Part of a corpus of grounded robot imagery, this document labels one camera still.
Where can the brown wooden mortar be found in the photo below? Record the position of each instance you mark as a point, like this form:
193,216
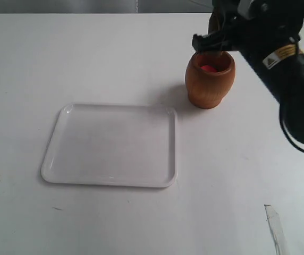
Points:
206,90

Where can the brown wooden pestle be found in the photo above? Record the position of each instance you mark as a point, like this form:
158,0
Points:
213,27

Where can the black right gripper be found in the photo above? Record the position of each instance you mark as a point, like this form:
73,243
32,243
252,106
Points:
268,29

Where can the white plastic tray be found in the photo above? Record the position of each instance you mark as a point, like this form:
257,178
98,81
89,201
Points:
113,145

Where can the clear tape strip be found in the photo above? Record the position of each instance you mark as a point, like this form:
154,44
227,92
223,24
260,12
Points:
276,230

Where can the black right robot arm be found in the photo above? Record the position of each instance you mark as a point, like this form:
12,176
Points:
285,81

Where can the red object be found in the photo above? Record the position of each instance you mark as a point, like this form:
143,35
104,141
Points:
208,68

